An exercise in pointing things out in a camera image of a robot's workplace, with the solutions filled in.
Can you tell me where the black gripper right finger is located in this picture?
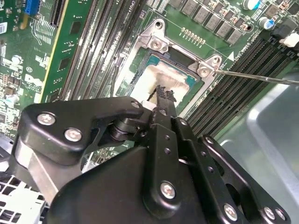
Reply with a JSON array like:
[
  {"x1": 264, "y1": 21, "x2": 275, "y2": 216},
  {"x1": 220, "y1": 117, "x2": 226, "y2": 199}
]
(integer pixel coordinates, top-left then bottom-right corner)
[{"x1": 166, "y1": 90, "x2": 292, "y2": 224}]

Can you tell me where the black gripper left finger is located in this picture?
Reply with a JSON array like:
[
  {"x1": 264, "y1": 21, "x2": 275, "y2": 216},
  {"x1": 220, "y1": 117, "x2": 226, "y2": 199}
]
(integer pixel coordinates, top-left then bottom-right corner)
[{"x1": 10, "y1": 85, "x2": 187, "y2": 212}]

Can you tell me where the silver square CPU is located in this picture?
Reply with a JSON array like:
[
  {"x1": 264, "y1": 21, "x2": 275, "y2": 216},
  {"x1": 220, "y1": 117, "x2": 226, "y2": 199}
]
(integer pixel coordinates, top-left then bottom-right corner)
[{"x1": 129, "y1": 54, "x2": 200, "y2": 104}]

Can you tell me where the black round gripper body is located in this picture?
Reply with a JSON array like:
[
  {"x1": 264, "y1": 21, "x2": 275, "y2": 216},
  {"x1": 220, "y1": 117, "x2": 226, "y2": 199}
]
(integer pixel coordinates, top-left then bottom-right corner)
[{"x1": 45, "y1": 145, "x2": 218, "y2": 224}]

